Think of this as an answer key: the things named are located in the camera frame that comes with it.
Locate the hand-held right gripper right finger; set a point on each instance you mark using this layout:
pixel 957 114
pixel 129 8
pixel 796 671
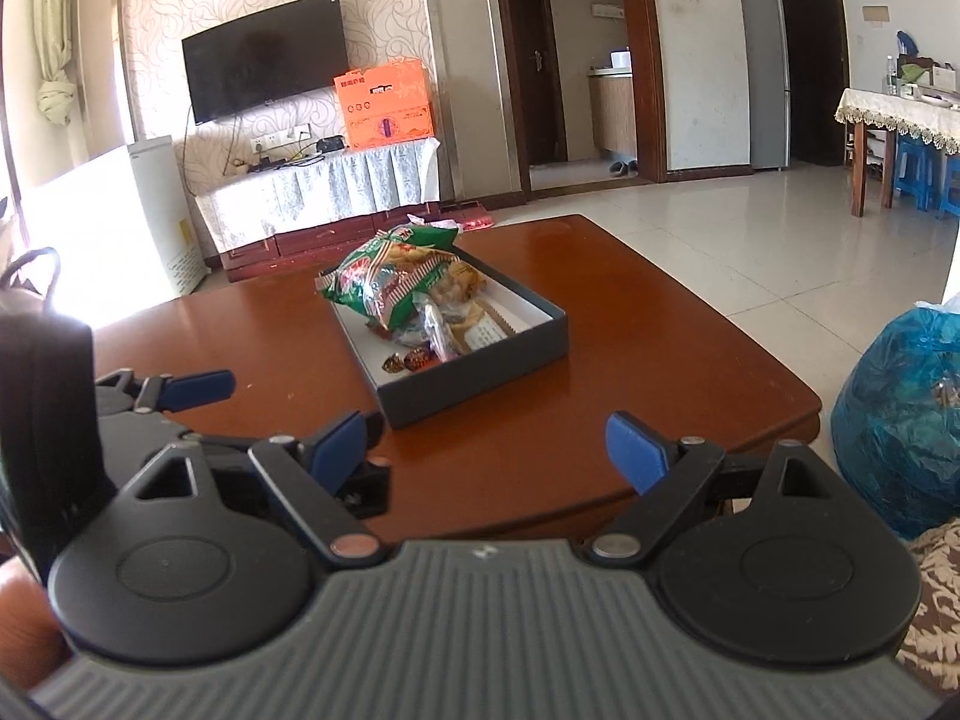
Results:
pixel 637 454

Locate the clear purple candy packet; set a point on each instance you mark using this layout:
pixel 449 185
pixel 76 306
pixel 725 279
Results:
pixel 442 334

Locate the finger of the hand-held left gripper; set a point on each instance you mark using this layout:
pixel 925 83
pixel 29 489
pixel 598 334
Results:
pixel 195 390
pixel 371 491

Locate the grey box with white inside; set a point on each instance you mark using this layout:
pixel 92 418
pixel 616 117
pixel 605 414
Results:
pixel 480 382

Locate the orange cardboard gift box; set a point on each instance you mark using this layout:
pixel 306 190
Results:
pixel 382 105

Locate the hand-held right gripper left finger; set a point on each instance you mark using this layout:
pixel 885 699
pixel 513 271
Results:
pixel 341 450

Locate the pair of grey shoes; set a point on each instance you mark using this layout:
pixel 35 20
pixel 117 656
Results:
pixel 622 167

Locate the white wall outlet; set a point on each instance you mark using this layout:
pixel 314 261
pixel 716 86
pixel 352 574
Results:
pixel 300 131
pixel 262 141

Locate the silver refrigerator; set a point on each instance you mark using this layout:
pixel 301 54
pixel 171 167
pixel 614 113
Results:
pixel 765 82

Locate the wooden dining table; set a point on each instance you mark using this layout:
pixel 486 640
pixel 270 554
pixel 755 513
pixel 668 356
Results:
pixel 859 172

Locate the brown floral patterned cloth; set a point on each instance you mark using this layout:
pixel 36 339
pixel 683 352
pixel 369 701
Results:
pixel 937 615

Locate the dark wooden door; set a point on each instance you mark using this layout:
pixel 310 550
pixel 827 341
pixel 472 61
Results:
pixel 821 67
pixel 540 52

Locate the white chest freezer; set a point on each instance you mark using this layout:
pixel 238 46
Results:
pixel 112 225

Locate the blue plastic stool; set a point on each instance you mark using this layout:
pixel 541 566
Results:
pixel 951 187
pixel 913 172

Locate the black wall television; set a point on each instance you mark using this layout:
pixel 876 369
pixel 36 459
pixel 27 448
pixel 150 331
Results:
pixel 262 60

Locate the wooden kitchen cabinet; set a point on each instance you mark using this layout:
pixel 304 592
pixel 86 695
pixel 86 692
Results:
pixel 611 116

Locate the white container on counter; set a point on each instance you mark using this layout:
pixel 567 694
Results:
pixel 620 60

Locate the cream tied curtain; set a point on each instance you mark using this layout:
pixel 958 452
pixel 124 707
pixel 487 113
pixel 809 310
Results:
pixel 56 90

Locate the dark wooden television cabinet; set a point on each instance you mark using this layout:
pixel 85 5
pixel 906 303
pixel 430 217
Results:
pixel 300 244

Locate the blue plastic bag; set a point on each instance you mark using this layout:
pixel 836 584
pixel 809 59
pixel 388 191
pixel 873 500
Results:
pixel 900 420

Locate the brown wooden door frame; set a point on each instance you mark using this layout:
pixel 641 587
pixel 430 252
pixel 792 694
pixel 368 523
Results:
pixel 645 90

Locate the small black router box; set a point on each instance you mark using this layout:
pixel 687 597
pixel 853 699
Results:
pixel 330 144

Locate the pale patterned cabinet cloth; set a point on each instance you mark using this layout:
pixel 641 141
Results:
pixel 315 187

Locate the clear water bottle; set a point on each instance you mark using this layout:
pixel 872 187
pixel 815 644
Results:
pixel 890 75

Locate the small red floor item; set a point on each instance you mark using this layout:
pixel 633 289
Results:
pixel 478 223

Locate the white box on dining table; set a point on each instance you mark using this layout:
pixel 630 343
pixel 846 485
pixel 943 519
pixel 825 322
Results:
pixel 943 75

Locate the person's left hand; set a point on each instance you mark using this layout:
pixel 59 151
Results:
pixel 22 615

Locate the cream lace tablecloth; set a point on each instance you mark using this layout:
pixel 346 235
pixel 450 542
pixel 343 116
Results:
pixel 892 116

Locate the orange foil snack packet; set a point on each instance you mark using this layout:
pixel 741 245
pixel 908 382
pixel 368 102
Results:
pixel 421 358

